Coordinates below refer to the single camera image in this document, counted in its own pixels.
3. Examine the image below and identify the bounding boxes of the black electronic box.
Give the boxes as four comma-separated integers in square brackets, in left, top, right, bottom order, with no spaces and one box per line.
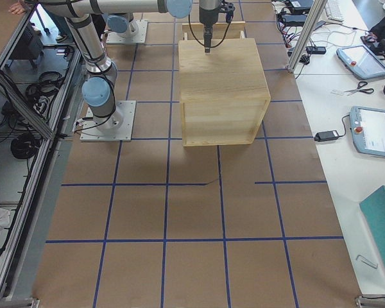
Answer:
[286,0,314,10]

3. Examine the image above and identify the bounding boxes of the small black box device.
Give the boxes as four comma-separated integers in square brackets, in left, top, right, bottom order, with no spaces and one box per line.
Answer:
[305,46,327,55]

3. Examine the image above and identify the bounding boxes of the wooden drawer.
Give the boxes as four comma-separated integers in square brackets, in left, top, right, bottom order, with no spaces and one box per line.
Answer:
[182,21,245,42]

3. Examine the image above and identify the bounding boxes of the person in plaid shirt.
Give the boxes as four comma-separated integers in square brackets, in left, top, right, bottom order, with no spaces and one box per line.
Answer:
[8,0,72,43]

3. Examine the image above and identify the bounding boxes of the blue teach pendant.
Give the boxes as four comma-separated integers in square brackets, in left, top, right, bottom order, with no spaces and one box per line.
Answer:
[350,106,385,157]
[336,45,385,80]

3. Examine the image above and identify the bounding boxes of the metal allen key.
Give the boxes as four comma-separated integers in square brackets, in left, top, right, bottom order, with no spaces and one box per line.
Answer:
[355,254,379,270]

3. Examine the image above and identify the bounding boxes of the coiled black cables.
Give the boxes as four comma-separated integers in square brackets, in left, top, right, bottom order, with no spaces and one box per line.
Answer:
[10,132,41,160]

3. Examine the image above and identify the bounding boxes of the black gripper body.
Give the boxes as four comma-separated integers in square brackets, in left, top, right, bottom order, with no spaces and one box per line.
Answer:
[219,0,235,23]
[199,0,219,31]

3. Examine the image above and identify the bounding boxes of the lower blue teach pendant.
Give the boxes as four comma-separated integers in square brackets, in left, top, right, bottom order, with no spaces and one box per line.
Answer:
[350,106,385,157]

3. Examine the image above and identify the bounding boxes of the light wooden drawer cabinet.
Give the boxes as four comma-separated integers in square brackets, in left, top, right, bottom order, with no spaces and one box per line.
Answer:
[178,38,271,146]

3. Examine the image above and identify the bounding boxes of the black handled scissors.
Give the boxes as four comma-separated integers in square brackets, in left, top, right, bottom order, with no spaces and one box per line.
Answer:
[345,81,374,96]

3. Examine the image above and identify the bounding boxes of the aluminium side frame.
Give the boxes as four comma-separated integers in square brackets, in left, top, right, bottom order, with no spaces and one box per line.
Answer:
[0,1,81,298]

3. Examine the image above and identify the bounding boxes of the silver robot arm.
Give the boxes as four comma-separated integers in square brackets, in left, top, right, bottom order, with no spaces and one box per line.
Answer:
[106,1,235,38]
[38,1,193,132]

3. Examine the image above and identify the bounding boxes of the black power adapter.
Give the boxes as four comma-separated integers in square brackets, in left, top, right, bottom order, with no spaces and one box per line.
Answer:
[314,130,340,142]

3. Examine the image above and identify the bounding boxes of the upper blue teach pendant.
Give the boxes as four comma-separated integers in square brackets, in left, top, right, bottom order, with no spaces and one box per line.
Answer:
[336,45,385,80]

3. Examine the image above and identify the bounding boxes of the aluminium frame post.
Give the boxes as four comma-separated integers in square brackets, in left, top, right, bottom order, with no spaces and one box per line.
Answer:
[287,0,327,73]

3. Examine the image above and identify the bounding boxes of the white keyboard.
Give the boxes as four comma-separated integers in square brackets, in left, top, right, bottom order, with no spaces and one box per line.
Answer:
[324,0,344,23]

